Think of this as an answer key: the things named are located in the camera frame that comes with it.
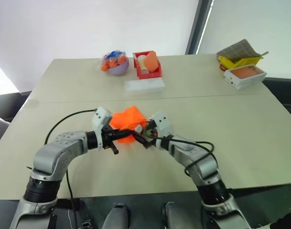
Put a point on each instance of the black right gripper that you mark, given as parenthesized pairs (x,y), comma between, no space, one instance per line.
(152,139)

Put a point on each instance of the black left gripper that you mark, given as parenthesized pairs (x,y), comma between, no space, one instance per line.
(109,137)

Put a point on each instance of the white tube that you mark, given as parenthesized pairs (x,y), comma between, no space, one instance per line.
(138,128)

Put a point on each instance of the orange fabric pouch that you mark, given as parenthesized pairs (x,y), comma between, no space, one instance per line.
(127,118)

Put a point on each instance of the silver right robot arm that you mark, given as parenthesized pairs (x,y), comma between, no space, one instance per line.
(200,164)

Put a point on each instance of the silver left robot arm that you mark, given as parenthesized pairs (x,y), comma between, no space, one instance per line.
(52,152)

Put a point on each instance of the flat white box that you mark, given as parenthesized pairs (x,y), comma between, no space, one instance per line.
(145,86)

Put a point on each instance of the red plastic bin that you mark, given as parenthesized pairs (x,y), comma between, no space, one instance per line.
(150,74)

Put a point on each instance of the purple bowl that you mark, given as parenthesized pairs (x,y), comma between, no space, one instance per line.
(119,69)

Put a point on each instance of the orange egg-shaped sponge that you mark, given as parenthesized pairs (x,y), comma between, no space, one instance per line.
(152,61)

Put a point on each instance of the clear bag of orange snacks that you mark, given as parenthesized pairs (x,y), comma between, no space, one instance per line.
(111,59)

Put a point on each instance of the grey rounded robot leg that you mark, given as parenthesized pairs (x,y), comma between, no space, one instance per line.
(116,215)

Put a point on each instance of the small red object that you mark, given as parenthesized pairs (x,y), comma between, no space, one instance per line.
(222,67)

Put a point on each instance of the white box with orange print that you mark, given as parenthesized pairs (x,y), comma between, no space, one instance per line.
(245,76)

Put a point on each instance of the yellow plastic bin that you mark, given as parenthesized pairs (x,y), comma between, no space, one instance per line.
(238,63)

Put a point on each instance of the grey checked cloth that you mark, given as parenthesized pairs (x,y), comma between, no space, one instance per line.
(238,50)

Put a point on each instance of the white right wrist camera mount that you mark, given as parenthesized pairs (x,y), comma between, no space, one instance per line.
(162,124)

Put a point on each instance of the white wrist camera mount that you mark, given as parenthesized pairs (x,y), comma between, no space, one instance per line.
(162,124)
(100,119)

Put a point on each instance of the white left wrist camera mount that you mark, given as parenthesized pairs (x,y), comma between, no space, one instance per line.
(100,119)

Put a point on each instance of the dark window frame post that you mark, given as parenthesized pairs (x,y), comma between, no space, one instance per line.
(197,26)

